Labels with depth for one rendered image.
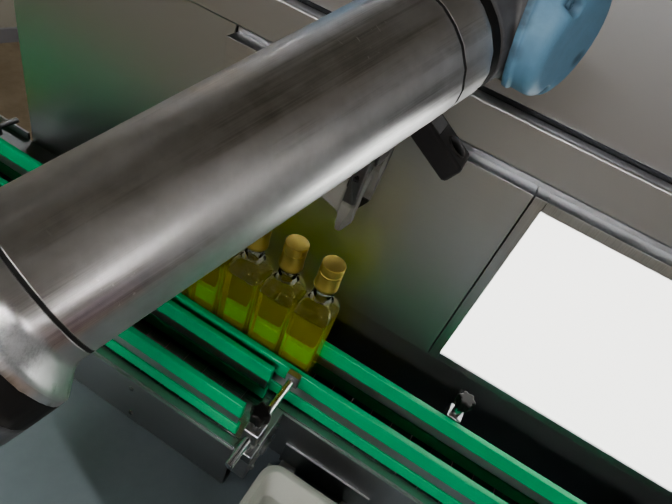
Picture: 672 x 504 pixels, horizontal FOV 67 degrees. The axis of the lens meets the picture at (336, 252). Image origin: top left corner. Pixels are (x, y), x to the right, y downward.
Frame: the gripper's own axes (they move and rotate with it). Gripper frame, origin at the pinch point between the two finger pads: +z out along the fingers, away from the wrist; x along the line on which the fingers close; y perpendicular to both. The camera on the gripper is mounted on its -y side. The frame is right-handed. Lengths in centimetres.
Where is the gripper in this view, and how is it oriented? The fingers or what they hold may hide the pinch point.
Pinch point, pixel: (355, 212)
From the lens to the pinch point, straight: 61.8
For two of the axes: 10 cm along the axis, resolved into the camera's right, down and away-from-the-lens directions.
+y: -8.6, -4.8, 1.5
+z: -2.7, 7.0, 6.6
